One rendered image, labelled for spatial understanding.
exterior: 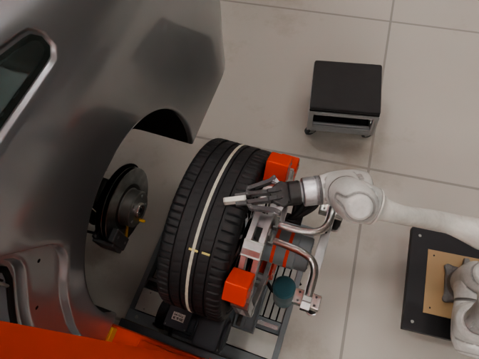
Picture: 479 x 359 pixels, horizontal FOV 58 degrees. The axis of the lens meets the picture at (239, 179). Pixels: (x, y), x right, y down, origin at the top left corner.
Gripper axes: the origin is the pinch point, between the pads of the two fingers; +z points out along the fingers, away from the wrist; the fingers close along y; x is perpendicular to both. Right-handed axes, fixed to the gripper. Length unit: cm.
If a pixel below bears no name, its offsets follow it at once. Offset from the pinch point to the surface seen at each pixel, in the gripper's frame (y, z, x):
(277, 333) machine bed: -33, -8, -113
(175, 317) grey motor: -24, 37, -76
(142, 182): 27, 40, -38
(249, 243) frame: -12.1, -2.6, -7.8
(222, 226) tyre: -6.9, 4.7, -2.8
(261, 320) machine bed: -26, -1, -111
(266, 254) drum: -10.7, -7.7, -30.7
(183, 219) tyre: -2.7, 16.9, -3.9
